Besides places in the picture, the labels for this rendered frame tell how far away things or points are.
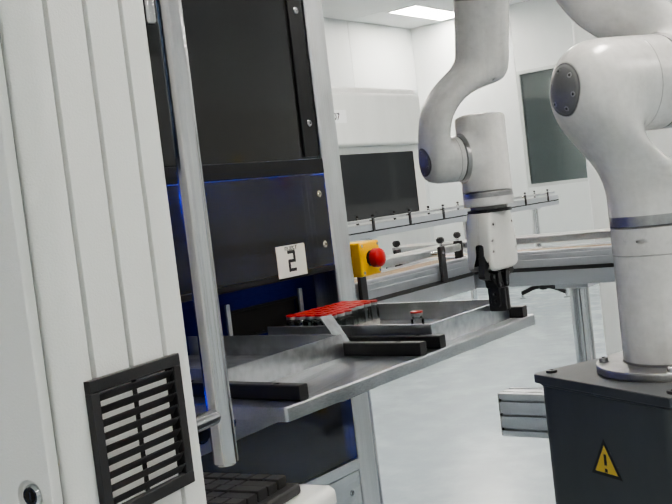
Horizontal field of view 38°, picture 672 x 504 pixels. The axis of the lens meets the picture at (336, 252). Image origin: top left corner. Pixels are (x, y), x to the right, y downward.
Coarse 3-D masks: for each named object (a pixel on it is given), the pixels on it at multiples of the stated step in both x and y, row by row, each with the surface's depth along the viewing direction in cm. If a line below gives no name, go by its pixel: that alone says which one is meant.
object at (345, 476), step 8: (344, 464) 191; (352, 464) 193; (328, 472) 187; (336, 472) 189; (344, 472) 191; (352, 472) 194; (312, 480) 183; (320, 480) 185; (328, 480) 187; (336, 480) 189; (344, 480) 191; (352, 480) 193; (336, 488) 189; (344, 488) 191; (352, 488) 193; (360, 488) 195; (336, 496) 189; (344, 496) 191; (352, 496) 193; (360, 496) 195
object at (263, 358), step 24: (192, 336) 170; (240, 336) 163; (264, 336) 159; (288, 336) 156; (312, 336) 153; (336, 336) 149; (192, 360) 164; (240, 360) 157; (264, 360) 136; (288, 360) 140; (312, 360) 144
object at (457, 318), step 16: (384, 304) 186; (400, 304) 184; (416, 304) 182; (432, 304) 179; (448, 304) 177; (464, 304) 175; (480, 304) 173; (384, 320) 186; (400, 320) 183; (432, 320) 178; (448, 320) 154; (464, 320) 158; (480, 320) 162; (496, 320) 166; (448, 336) 154
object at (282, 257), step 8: (280, 248) 180; (288, 248) 181; (296, 248) 183; (304, 248) 185; (280, 256) 179; (288, 256) 181; (296, 256) 183; (304, 256) 185; (280, 264) 179; (288, 264) 181; (296, 264) 183; (304, 264) 185; (280, 272) 179; (288, 272) 181; (296, 272) 183; (304, 272) 185
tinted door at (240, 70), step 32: (192, 0) 167; (224, 0) 173; (256, 0) 180; (192, 32) 166; (224, 32) 173; (256, 32) 180; (288, 32) 187; (160, 64) 160; (192, 64) 166; (224, 64) 172; (256, 64) 179; (288, 64) 187; (160, 96) 160; (224, 96) 172; (256, 96) 179; (288, 96) 186; (160, 128) 159; (224, 128) 171; (256, 128) 178; (288, 128) 185; (224, 160) 171; (256, 160) 177
